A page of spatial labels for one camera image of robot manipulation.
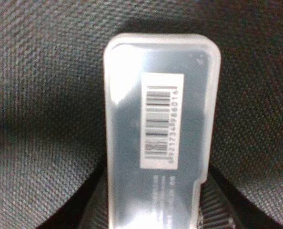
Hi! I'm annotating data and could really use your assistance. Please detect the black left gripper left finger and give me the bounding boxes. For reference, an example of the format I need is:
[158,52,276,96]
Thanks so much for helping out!
[79,171,108,229]

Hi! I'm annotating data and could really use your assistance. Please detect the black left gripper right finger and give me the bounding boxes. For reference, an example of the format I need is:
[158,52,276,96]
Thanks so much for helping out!
[198,164,259,229]

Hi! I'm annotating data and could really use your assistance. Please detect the white translucent plastic case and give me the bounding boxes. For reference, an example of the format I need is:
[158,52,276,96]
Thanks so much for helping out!
[103,33,222,229]

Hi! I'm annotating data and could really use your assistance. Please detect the black tablecloth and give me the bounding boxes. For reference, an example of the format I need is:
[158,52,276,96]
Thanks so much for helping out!
[0,0,283,229]

